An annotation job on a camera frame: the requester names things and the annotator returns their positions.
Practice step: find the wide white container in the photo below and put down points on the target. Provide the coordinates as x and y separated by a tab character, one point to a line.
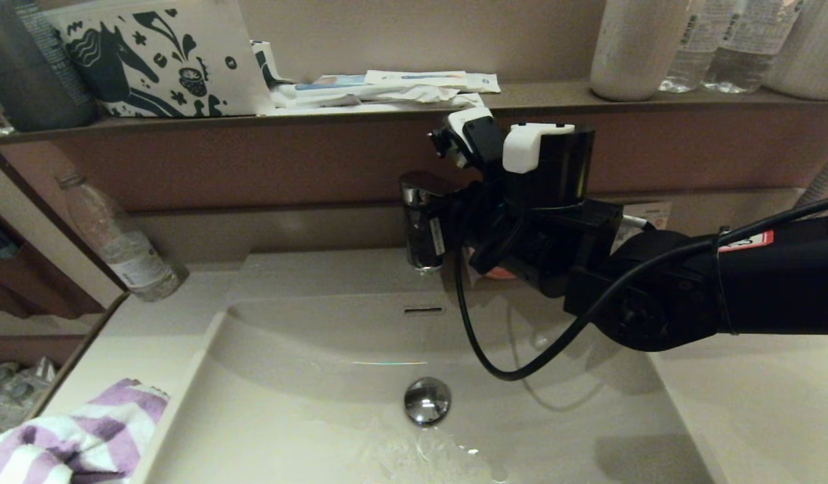
810	60

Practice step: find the white packet with blue print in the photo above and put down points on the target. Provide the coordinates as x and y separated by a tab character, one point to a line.
333	82

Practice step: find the chrome faucet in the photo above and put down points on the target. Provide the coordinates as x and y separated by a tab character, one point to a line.
422	228

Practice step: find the purple white striped towel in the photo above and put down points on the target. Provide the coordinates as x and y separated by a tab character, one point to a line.
84	437

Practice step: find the brown wooden side shelf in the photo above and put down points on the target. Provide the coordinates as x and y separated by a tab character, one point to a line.
30	282

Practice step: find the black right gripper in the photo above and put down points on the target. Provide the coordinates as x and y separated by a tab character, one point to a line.
555	242

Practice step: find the chrome drain stopper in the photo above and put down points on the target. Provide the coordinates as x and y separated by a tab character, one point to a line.
427	401

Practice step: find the white ceramic sink basin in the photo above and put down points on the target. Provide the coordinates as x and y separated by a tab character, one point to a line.
306	417

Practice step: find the dark grey cylinder container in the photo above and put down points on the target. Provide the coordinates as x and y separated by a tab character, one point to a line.
23	74

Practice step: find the white horse print box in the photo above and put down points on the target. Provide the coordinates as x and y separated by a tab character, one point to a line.
165	60

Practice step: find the long white packet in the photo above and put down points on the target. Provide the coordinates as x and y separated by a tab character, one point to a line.
434	81

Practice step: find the clear plastic wrapped items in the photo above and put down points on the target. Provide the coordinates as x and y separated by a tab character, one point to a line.
10	396

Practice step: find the crumpled white packet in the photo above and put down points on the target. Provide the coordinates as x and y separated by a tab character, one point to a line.
387	99

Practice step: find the pink soap pump bottle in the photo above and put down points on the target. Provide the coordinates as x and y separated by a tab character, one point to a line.
502	272

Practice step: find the clear water bottle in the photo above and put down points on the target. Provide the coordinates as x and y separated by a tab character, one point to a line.
743	60
689	60

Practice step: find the tall white bottle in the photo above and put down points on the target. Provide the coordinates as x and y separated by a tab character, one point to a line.
635	54

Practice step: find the brown wall shelf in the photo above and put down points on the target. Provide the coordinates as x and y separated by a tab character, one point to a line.
360	124

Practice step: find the clear plastic bottle with label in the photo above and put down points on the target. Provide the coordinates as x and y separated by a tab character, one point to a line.
128	255

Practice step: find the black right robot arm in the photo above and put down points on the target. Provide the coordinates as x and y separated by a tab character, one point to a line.
757	289

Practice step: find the white barcode card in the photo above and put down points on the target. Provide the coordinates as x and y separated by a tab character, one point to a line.
656	215

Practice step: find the green white patterned packet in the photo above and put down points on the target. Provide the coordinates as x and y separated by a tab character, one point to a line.
266	64

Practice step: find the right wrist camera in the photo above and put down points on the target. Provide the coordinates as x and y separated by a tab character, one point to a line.
471	134

